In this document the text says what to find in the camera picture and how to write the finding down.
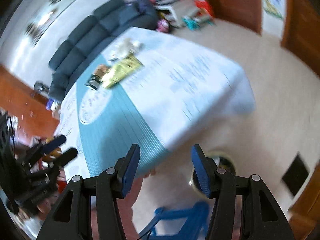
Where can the dark green snack packet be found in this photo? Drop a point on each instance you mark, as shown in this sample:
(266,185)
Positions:
(96,79)

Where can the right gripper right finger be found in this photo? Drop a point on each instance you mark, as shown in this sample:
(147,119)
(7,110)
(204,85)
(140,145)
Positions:
(261,215)

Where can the white tissue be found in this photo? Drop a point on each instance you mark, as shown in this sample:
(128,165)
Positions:
(125,48)

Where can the floral teal tablecloth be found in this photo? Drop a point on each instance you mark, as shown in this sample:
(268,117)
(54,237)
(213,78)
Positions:
(180,88)

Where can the yellow green snack bag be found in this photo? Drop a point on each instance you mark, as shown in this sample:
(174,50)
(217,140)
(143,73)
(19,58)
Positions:
(120,70)

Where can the white side table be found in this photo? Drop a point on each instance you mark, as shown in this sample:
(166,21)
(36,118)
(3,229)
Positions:
(178,11)

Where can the brown wooden door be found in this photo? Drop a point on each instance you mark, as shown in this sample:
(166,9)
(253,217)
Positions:
(247,13)

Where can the blue plastic stool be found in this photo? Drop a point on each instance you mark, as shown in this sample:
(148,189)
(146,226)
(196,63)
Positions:
(195,222)

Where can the dark teal sofa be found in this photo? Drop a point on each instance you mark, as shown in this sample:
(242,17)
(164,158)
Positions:
(92,36)

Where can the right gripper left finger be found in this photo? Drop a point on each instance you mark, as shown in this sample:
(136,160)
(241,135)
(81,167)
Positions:
(70,217)

